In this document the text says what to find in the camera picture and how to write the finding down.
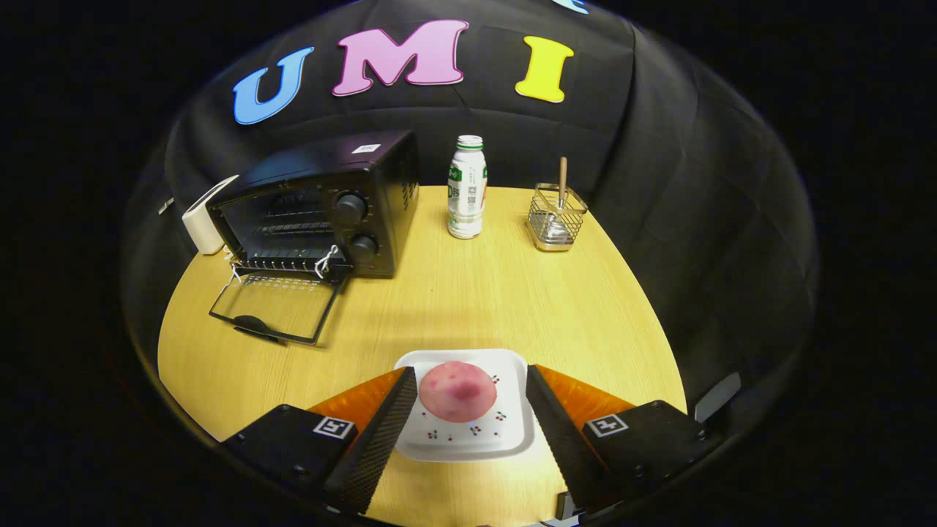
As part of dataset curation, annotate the white bottle with green label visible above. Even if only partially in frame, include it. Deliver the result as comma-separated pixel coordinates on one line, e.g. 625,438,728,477
447,135,489,240

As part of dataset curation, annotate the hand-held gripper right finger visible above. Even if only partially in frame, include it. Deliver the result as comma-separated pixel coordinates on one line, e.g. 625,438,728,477
526,364,725,513

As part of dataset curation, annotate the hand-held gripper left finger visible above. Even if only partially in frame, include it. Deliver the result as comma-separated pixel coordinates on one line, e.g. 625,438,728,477
220,366,419,515

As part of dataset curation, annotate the pink round bun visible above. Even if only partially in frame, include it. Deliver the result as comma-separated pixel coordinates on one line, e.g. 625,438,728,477
419,360,499,424

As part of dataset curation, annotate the white bread toaster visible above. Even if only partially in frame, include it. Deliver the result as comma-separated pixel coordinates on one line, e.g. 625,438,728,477
182,174,240,255

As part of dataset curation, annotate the black backdrop cloth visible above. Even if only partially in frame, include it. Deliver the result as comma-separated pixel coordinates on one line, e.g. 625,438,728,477
121,0,819,440

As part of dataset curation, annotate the black toaster oven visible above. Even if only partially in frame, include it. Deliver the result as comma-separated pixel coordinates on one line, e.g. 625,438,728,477
207,130,422,346

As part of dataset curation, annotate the wire basket holder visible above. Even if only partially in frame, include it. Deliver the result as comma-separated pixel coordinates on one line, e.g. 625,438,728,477
527,183,589,253

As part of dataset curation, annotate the white square plate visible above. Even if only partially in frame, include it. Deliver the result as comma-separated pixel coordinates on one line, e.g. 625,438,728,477
394,348,535,463

